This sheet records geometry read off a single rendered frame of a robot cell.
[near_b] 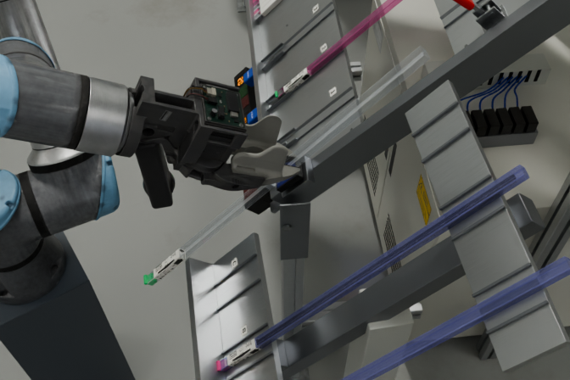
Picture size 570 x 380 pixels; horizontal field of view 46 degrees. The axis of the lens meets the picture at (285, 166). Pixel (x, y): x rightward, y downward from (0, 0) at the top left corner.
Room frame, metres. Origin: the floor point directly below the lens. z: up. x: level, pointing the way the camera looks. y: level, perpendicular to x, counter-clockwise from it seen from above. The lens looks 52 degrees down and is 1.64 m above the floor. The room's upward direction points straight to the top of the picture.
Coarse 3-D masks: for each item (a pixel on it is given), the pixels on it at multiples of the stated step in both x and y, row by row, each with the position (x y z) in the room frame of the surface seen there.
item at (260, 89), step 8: (248, 0) 1.17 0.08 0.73; (248, 8) 1.15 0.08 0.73; (248, 16) 1.12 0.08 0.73; (248, 24) 1.10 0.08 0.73; (256, 24) 1.11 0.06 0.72; (256, 32) 1.08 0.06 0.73; (256, 40) 1.05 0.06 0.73; (256, 48) 1.02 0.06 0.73; (256, 56) 1.00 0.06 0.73; (256, 64) 0.97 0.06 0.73; (256, 72) 0.95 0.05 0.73; (264, 72) 0.97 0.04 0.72; (256, 80) 0.93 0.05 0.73; (264, 80) 0.94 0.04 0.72; (256, 88) 0.91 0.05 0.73; (264, 88) 0.92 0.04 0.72; (256, 96) 0.89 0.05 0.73; (264, 96) 0.90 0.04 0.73; (256, 104) 0.87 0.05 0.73; (264, 104) 0.87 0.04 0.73; (264, 112) 0.85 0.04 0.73
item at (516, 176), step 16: (512, 176) 0.42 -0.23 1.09; (528, 176) 0.42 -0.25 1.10; (480, 192) 0.42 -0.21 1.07; (496, 192) 0.41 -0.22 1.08; (464, 208) 0.41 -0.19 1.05; (480, 208) 0.41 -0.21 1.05; (432, 224) 0.41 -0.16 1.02; (448, 224) 0.41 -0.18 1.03; (416, 240) 0.41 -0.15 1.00; (384, 256) 0.41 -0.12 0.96; (400, 256) 0.40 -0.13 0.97; (368, 272) 0.40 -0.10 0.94; (336, 288) 0.40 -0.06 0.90; (352, 288) 0.39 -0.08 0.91; (320, 304) 0.39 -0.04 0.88; (288, 320) 0.39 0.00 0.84; (304, 320) 0.38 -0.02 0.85; (272, 336) 0.37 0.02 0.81; (224, 368) 0.36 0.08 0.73
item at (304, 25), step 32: (288, 0) 1.11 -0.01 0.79; (320, 0) 1.04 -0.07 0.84; (288, 32) 1.02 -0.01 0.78; (320, 32) 0.96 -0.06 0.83; (288, 64) 0.94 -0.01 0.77; (288, 96) 0.86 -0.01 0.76; (320, 96) 0.82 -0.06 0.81; (352, 96) 0.77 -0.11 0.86; (288, 128) 0.79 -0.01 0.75; (320, 128) 0.75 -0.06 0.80; (352, 128) 0.71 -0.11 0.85
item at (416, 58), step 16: (416, 48) 0.52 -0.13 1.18; (400, 64) 0.52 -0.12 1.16; (416, 64) 0.51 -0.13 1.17; (384, 80) 0.51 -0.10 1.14; (400, 80) 0.51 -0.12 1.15; (368, 96) 0.51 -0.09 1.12; (352, 112) 0.50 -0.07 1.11; (336, 128) 0.50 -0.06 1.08; (304, 144) 0.50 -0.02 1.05; (320, 144) 0.49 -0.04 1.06; (288, 160) 0.50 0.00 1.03; (304, 160) 0.49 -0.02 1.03; (256, 192) 0.48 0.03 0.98; (240, 208) 0.48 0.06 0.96; (208, 224) 0.48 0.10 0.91; (224, 224) 0.47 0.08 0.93; (192, 240) 0.48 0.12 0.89; (208, 240) 0.47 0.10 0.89
